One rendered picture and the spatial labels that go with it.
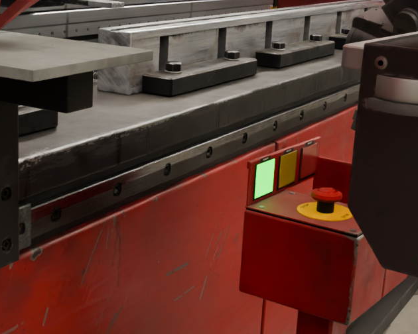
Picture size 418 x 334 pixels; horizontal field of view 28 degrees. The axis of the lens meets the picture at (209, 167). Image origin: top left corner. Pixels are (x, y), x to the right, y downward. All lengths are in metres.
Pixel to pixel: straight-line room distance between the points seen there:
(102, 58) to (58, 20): 0.78
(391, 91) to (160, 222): 0.63
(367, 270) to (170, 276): 0.31
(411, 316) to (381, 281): 1.61
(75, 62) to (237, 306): 0.83
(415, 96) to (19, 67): 0.31
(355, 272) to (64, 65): 0.48
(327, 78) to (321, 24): 0.30
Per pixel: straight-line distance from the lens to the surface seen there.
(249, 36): 1.61
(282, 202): 1.10
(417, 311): 2.77
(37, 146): 0.95
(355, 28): 1.12
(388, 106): 0.58
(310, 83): 1.59
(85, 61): 0.74
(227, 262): 1.39
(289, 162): 1.14
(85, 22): 1.60
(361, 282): 1.05
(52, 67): 0.70
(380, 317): 2.57
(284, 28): 1.76
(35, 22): 1.48
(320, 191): 1.06
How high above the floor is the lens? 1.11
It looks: 15 degrees down
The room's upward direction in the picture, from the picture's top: 3 degrees clockwise
